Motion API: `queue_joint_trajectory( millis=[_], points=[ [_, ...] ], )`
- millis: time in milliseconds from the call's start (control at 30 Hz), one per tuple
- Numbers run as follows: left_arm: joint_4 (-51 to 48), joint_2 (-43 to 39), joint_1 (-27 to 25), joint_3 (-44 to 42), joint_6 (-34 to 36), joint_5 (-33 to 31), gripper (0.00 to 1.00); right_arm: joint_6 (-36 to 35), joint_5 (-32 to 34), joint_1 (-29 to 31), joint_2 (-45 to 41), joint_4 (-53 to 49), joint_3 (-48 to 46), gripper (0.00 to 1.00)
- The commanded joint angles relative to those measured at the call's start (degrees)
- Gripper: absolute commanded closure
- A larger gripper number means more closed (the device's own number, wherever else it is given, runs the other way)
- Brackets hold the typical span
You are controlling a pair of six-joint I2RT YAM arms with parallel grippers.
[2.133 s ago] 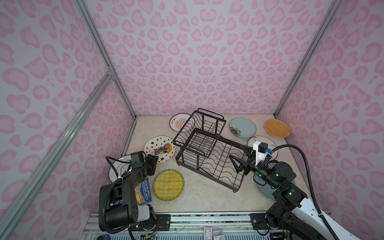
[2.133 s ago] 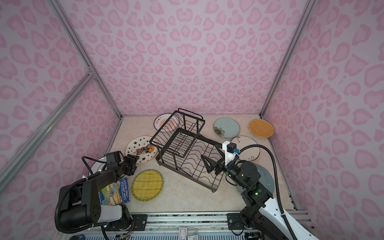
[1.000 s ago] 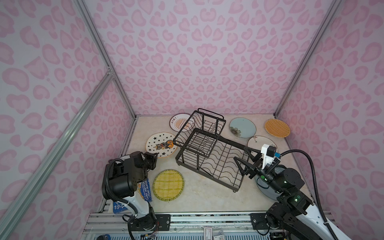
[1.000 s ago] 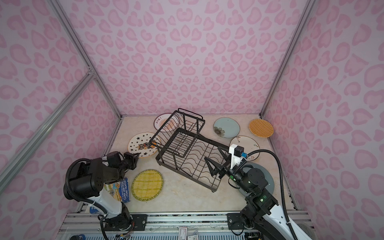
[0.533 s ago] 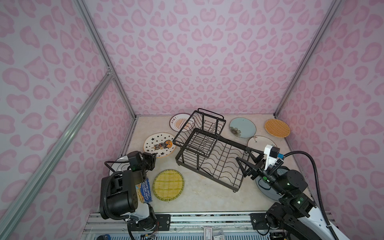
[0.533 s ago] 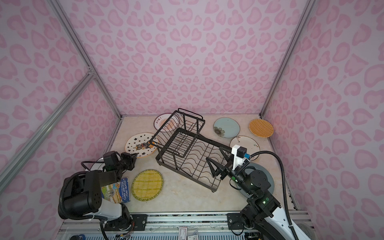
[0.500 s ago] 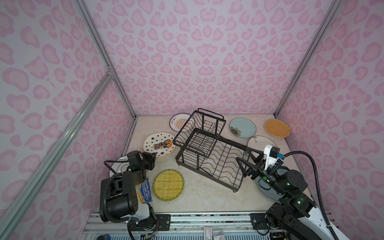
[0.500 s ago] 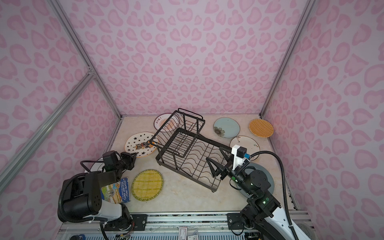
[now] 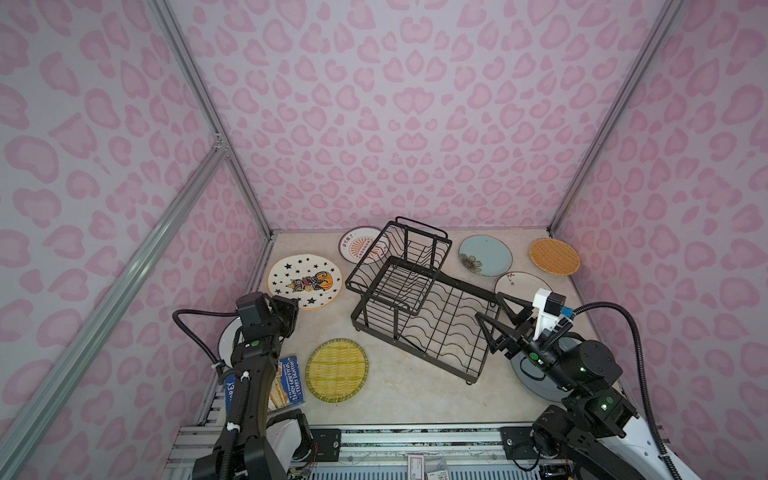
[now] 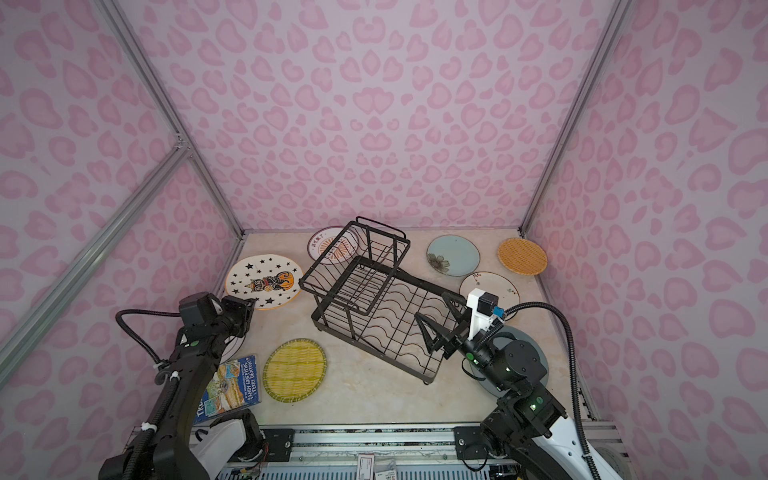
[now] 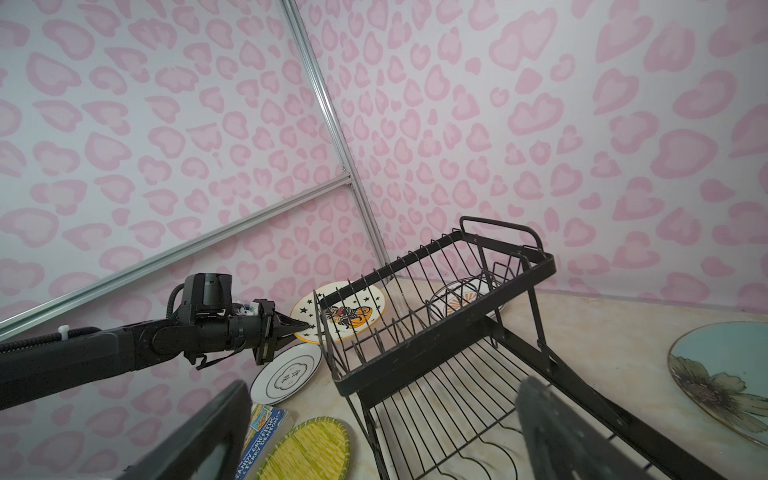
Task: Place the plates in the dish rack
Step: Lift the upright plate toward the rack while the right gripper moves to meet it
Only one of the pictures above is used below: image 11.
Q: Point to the aluminium frame left diagonal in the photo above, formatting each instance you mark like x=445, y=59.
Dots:
x=37, y=315

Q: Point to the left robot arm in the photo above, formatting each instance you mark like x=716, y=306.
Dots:
x=201, y=319

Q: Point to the black wire dish rack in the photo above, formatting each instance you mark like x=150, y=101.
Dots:
x=437, y=399

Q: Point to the star plate yellow rim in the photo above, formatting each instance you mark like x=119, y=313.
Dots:
x=346, y=319

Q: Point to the green woven bamboo tray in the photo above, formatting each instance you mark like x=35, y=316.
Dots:
x=319, y=448

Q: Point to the white plate black rings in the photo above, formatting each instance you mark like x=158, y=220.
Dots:
x=288, y=375

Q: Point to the aluminium frame left post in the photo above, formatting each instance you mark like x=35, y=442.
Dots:
x=330, y=118

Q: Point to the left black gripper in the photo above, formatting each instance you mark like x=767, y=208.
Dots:
x=257, y=326

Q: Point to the pale blue flower plate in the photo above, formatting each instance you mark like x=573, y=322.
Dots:
x=722, y=368

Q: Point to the white plate orange sunburst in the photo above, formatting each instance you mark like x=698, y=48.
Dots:
x=456, y=295

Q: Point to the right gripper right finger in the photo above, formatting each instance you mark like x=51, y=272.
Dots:
x=562, y=445

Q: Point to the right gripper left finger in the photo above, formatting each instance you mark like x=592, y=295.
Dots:
x=207, y=446

